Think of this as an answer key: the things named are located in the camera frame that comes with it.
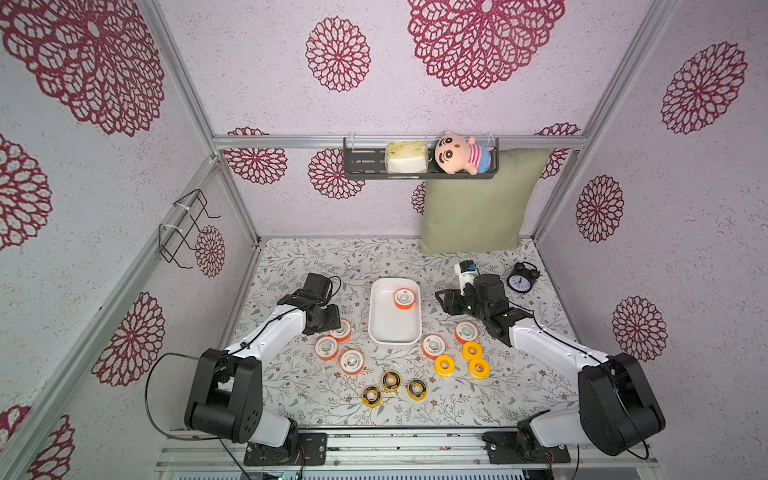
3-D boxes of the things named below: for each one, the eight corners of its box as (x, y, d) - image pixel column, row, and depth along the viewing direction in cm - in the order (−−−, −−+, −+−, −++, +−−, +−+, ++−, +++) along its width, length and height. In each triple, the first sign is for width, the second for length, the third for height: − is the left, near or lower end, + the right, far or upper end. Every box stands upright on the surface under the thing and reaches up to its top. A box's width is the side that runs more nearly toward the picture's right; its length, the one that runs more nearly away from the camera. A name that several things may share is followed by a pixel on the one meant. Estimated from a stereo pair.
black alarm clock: (504, 287, 108) (514, 270, 100) (509, 276, 111) (518, 258, 104) (526, 296, 106) (537, 279, 98) (530, 284, 109) (541, 267, 101)
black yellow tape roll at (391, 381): (382, 391, 85) (382, 389, 83) (382, 373, 88) (382, 370, 86) (400, 391, 85) (400, 389, 83) (399, 373, 88) (400, 370, 86)
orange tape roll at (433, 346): (423, 359, 91) (424, 356, 89) (421, 337, 95) (422, 334, 94) (446, 359, 91) (447, 356, 89) (443, 337, 95) (444, 334, 94)
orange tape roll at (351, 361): (340, 374, 88) (339, 371, 86) (342, 352, 92) (341, 349, 90) (362, 374, 88) (362, 371, 86) (363, 352, 92) (363, 349, 90)
